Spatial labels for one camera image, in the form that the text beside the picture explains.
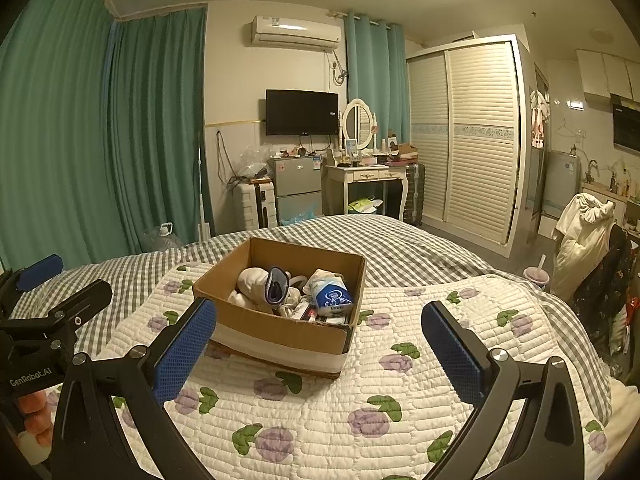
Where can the teal curtain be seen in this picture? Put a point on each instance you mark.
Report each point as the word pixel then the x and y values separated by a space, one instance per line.
pixel 375 80
pixel 155 130
pixel 50 135

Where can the black television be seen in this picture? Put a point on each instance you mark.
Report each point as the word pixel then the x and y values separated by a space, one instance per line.
pixel 301 112

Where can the grey mini fridge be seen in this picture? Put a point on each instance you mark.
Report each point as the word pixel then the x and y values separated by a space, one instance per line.
pixel 295 177

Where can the clear plastic bag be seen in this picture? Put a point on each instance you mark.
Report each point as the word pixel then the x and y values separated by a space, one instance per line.
pixel 252 165

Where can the floral printed tissue pack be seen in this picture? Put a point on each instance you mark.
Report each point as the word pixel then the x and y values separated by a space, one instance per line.
pixel 310 314

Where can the silver suitcase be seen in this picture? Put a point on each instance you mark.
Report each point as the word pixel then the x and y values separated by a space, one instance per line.
pixel 414 192

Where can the cream cloth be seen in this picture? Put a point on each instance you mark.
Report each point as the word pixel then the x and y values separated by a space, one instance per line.
pixel 250 287

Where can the person's left hand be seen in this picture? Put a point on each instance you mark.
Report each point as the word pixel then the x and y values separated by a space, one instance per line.
pixel 37 417

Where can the white mop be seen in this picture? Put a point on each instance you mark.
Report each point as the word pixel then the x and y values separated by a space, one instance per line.
pixel 202 190

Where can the blue white tissue packet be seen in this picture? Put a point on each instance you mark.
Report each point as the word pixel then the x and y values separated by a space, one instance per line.
pixel 330 297

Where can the white suitcase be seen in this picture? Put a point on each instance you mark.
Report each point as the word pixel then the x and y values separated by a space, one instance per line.
pixel 252 207

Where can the brown box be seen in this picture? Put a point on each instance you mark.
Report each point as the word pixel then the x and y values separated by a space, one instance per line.
pixel 404 151

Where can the green yellow bag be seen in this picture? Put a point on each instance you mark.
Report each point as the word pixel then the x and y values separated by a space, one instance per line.
pixel 364 205

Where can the pink hanging clothes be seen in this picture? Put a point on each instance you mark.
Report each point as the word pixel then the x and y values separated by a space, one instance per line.
pixel 539 120

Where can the floral quilt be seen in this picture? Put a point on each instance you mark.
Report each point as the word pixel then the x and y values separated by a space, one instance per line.
pixel 400 410

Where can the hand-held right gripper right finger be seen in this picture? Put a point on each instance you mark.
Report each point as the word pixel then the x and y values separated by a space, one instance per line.
pixel 452 355

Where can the black range hood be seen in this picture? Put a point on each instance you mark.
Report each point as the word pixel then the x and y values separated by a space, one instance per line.
pixel 627 127

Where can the dark floral garment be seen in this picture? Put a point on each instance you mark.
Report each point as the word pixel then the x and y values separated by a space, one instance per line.
pixel 602 305

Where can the white wall cabinets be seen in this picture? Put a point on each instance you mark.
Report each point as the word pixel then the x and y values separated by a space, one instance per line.
pixel 605 75

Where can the white louvered wardrobe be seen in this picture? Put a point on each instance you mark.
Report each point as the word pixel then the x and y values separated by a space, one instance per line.
pixel 480 145

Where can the oval white mirror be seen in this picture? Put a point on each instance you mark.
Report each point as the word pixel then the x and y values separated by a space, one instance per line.
pixel 357 122

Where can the white cloth with dark patch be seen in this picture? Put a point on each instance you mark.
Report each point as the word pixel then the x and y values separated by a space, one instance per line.
pixel 277 285

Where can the cream garment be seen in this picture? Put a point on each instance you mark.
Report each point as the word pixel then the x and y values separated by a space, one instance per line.
pixel 582 245

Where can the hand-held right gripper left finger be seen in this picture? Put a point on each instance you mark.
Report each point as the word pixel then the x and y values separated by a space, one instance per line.
pixel 185 355

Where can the large water bottle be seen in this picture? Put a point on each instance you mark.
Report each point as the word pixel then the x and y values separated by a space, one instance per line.
pixel 165 240

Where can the white dressing table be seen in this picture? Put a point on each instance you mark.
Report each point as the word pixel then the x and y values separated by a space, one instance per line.
pixel 365 175

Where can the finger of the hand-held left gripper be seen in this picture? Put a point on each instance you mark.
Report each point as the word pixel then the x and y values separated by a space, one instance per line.
pixel 40 271
pixel 85 305

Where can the white air conditioner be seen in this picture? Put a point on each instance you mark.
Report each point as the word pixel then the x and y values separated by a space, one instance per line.
pixel 296 32

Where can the purple cup with straw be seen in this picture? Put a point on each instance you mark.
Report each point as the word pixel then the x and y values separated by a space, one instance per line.
pixel 536 276

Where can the cardboard box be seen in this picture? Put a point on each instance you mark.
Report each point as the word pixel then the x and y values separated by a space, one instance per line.
pixel 280 342

